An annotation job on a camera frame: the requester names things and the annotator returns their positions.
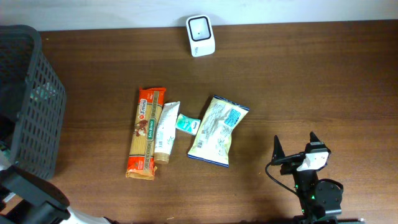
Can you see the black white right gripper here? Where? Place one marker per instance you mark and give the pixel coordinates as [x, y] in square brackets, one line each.
[290, 164]

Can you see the teal tissue pack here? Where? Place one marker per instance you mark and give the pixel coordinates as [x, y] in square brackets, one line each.
[187, 124]

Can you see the white shampoo tube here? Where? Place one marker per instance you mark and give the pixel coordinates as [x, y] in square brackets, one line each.
[165, 134]

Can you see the orange spaghetti packet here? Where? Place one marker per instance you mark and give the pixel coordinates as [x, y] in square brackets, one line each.
[140, 163]

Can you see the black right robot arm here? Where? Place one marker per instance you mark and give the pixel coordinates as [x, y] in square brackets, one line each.
[320, 199]

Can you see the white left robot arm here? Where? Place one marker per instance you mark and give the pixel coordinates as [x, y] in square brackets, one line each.
[41, 201]

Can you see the grey plastic mesh basket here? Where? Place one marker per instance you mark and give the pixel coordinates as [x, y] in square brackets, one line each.
[33, 102]

